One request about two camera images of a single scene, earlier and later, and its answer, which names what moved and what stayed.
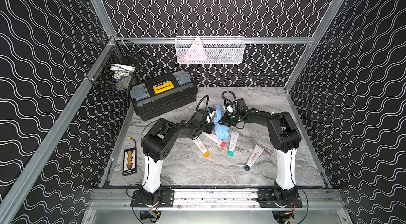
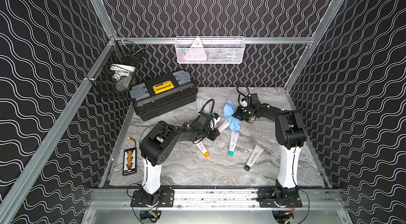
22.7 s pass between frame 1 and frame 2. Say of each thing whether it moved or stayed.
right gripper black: moved
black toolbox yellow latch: stayed
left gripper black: stayed
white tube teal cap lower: stayed
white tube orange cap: stayed
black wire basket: stayed
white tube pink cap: moved
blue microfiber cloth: moved
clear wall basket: stayed
